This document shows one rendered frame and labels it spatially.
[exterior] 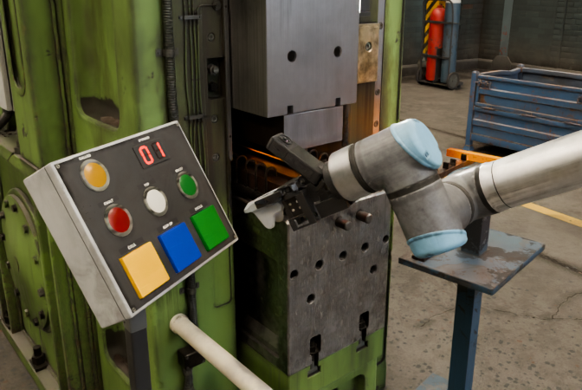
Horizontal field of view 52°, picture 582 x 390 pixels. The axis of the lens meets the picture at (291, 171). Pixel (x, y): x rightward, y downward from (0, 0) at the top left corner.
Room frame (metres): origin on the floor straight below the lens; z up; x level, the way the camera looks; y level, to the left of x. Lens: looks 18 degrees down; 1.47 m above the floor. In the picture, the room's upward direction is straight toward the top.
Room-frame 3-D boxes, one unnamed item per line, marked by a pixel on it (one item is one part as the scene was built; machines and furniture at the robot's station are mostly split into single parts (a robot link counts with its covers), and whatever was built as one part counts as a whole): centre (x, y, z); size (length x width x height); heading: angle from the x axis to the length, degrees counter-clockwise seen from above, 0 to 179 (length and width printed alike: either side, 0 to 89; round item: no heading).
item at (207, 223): (1.10, 0.16, 1.01); 0.07 x 0.05 x 0.07; 154
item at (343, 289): (1.68, 0.04, 0.69); 0.56 x 0.38 x 0.45; 39
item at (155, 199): (1.02, 0.25, 1.09); 0.05 x 0.03 x 0.04; 129
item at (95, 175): (0.95, 0.33, 1.16); 0.05 x 0.03 x 0.04; 129
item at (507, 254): (1.69, -0.57, 0.67); 0.40 x 0.30 x 0.02; 138
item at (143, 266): (0.91, 0.25, 1.01); 0.07 x 0.05 x 0.07; 154
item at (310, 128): (1.64, 0.07, 1.12); 0.42 x 0.20 x 0.10; 39
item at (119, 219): (0.93, 0.29, 1.09); 0.05 x 0.03 x 0.04; 129
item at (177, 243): (1.01, 0.21, 1.01); 0.07 x 0.05 x 0.07; 154
